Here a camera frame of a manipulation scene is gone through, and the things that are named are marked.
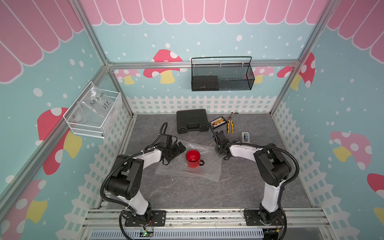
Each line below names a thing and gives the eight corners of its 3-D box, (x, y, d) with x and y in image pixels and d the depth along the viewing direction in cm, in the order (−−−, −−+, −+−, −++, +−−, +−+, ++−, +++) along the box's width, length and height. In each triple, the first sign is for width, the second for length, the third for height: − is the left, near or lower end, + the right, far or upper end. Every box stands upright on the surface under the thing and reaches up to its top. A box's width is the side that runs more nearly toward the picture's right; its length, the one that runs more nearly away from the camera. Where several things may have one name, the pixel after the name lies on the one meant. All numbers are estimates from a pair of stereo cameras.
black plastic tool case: (176, 134, 111) (175, 128, 105) (178, 115, 123) (177, 109, 117) (208, 134, 111) (208, 128, 105) (207, 115, 123) (207, 109, 117)
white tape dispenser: (241, 145, 105) (243, 140, 100) (239, 136, 109) (241, 131, 105) (248, 145, 104) (251, 140, 100) (246, 136, 109) (248, 131, 105)
